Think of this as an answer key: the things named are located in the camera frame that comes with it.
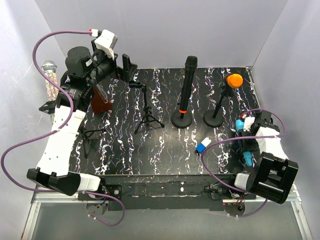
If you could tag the brown red box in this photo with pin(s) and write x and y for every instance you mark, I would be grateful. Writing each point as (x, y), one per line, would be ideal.
(97, 103)

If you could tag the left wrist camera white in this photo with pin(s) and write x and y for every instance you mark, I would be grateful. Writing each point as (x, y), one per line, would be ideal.
(106, 42)

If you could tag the black tripod mic stand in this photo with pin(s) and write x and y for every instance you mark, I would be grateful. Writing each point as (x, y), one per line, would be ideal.
(147, 112)

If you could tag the aluminium frame rail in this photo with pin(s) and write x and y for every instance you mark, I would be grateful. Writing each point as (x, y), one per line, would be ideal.
(54, 216)

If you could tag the shock mount tripod stand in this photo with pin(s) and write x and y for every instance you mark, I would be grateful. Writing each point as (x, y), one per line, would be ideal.
(49, 108)

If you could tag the blue white block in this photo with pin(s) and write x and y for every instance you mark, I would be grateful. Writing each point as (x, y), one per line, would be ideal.
(203, 145)

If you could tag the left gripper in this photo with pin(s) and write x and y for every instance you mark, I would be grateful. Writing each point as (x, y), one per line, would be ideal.
(126, 73)

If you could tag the cyan toy microphone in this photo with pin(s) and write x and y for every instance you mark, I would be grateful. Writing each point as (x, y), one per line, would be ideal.
(247, 155)

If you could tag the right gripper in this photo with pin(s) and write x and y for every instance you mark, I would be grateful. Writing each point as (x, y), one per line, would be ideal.
(244, 145)

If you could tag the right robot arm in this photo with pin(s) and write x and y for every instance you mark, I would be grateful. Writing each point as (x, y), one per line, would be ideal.
(273, 173)

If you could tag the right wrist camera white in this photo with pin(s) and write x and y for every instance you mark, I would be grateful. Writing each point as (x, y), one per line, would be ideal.
(248, 122)

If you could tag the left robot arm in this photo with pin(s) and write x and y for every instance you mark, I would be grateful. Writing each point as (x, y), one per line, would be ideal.
(85, 71)

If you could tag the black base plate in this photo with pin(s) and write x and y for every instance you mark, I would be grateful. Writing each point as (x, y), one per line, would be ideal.
(167, 191)

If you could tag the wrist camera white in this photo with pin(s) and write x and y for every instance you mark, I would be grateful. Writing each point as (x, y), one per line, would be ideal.
(106, 42)
(248, 122)

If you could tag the round base stand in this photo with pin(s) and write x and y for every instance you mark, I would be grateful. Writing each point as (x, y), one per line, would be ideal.
(214, 118)
(181, 120)

